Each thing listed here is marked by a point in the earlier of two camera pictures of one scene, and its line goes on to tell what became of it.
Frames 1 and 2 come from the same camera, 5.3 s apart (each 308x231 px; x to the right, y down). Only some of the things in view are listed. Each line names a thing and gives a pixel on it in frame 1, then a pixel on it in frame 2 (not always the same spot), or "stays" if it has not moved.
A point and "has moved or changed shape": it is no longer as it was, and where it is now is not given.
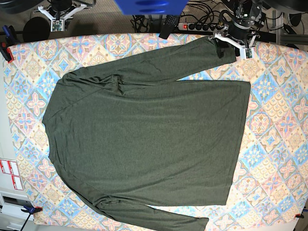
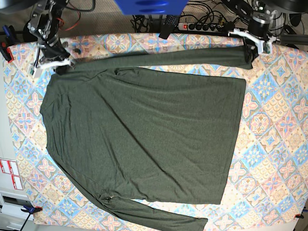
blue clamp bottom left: x=30 y=210 stays
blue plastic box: x=156 y=7 stays
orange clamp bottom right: x=299 y=216 stays
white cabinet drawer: x=12 y=217 stays
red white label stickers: x=10 y=168 stays
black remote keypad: x=171 y=22 stays
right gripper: x=246 y=15 → x=258 y=27
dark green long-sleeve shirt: x=127 y=136 has moved or changed shape
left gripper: x=58 y=24 → x=55 y=55
